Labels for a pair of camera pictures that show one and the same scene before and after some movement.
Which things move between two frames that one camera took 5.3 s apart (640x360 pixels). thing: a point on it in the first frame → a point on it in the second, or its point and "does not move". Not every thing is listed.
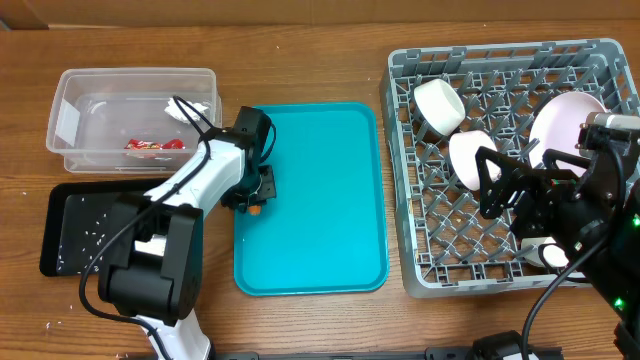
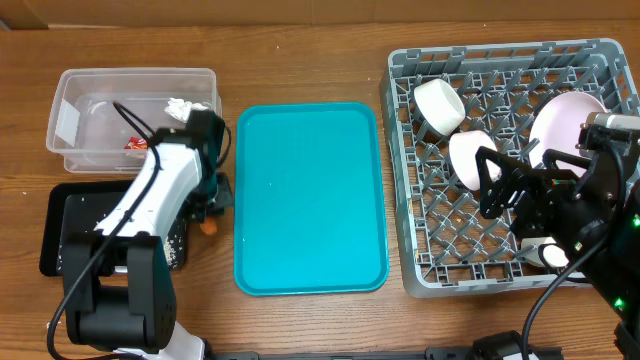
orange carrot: x=255 y=209 → x=209 y=228
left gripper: x=236 y=201 → x=196 y=213
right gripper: x=557 y=208 does not move
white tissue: x=174 y=110 does not move
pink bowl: x=463 y=146 does not move
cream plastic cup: x=544 y=251 does not move
